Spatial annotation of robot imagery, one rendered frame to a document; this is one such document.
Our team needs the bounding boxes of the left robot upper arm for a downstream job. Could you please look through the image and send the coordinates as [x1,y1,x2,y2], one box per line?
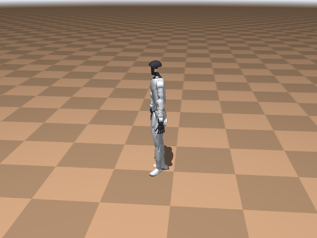
[156,80,164,105]

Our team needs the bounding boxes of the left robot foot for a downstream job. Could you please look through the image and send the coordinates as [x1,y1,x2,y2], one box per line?
[149,168,162,176]

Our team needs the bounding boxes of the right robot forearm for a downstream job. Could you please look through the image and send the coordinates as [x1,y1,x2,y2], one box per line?
[150,97,155,111]

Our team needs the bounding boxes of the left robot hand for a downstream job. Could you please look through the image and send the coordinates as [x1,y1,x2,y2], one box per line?
[155,119,165,134]

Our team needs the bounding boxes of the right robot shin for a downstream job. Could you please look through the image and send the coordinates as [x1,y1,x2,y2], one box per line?
[161,151,165,166]

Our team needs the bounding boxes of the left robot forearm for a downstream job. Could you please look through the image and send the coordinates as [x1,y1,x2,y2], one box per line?
[157,100,164,122]

